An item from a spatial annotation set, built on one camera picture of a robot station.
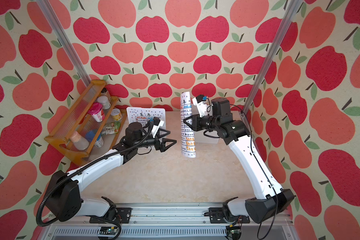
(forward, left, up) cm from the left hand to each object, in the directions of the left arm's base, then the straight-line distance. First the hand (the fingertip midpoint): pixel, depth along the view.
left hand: (173, 140), depth 73 cm
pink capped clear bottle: (+2, +50, -6) cm, 50 cm away
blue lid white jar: (+12, +48, -20) cm, 54 cm away
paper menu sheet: (+19, +18, -2) cm, 27 cm away
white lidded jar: (+35, +47, -6) cm, 59 cm away
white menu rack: (+19, +17, -2) cm, 26 cm away
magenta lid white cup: (+23, +47, -2) cm, 52 cm away
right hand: (+3, -6, +10) cm, 12 cm away
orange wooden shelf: (+20, +54, -14) cm, 59 cm away
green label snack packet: (+27, +46, -23) cm, 58 cm away
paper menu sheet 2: (-5, -7, +4) cm, 10 cm away
